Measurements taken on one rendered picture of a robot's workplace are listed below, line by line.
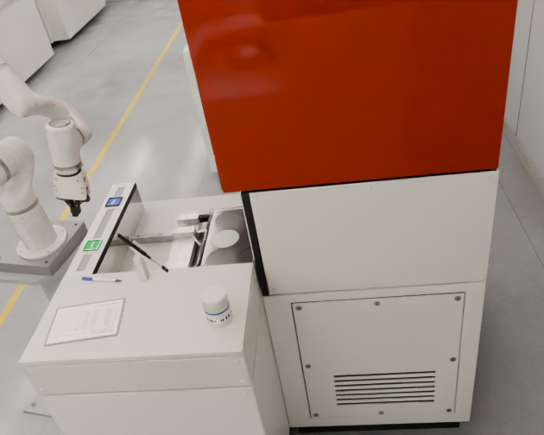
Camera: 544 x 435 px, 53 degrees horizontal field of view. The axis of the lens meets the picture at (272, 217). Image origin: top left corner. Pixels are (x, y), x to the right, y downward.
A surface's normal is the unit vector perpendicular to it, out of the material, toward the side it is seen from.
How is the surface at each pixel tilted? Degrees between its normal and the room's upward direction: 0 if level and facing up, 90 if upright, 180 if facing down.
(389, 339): 90
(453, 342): 90
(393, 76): 90
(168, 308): 0
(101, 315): 0
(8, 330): 0
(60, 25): 90
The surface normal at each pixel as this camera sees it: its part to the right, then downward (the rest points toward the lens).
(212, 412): -0.05, 0.59
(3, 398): -0.15, -0.80
